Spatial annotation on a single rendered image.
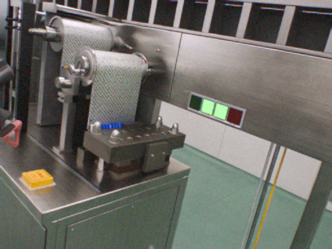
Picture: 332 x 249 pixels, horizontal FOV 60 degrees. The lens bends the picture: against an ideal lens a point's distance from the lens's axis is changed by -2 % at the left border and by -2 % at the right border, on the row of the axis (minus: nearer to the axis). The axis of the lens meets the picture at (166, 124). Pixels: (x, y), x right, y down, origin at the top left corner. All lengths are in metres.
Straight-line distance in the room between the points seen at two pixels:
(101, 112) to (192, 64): 0.41
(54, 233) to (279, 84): 0.83
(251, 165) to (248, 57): 2.75
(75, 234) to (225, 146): 3.06
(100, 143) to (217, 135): 2.97
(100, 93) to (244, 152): 2.81
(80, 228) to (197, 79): 0.69
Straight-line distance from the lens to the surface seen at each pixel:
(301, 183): 3.56
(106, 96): 1.16
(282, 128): 1.02
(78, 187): 1.00
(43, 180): 0.98
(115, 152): 1.01
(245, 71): 1.07
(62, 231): 0.96
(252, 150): 3.69
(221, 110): 1.11
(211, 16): 1.19
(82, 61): 1.13
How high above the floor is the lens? 1.40
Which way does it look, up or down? 16 degrees down
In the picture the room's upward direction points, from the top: 11 degrees clockwise
